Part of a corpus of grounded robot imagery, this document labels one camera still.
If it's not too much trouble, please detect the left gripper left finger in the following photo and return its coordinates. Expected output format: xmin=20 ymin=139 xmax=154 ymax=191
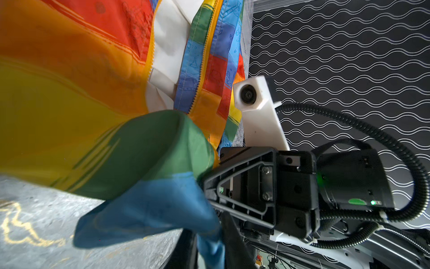
xmin=161 ymin=229 xmax=198 ymax=269

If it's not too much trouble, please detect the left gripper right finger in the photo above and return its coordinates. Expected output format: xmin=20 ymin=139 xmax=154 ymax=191
xmin=220 ymin=211 xmax=256 ymax=269

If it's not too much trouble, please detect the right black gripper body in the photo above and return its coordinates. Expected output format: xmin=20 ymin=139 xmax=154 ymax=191
xmin=202 ymin=147 xmax=320 ymax=239

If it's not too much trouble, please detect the rainbow striped jacket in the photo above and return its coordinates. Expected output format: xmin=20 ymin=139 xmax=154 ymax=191
xmin=1 ymin=1 xmax=245 ymax=269

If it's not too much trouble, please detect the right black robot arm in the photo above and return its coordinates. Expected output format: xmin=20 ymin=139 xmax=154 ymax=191
xmin=202 ymin=103 xmax=430 ymax=269

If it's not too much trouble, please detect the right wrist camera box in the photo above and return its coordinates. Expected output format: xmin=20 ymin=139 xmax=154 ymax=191
xmin=233 ymin=75 xmax=290 ymax=151

